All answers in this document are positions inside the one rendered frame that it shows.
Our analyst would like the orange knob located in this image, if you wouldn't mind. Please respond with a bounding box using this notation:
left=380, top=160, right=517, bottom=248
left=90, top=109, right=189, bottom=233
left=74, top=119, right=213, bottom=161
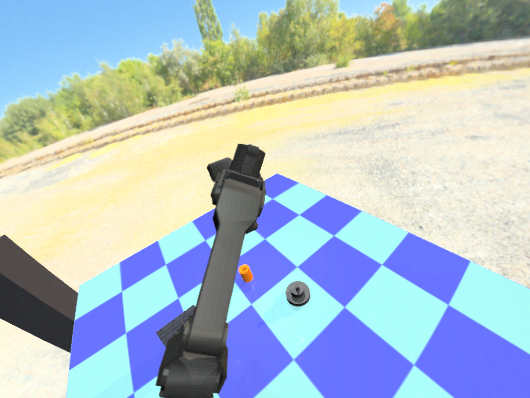
left=238, top=264, right=253, bottom=282

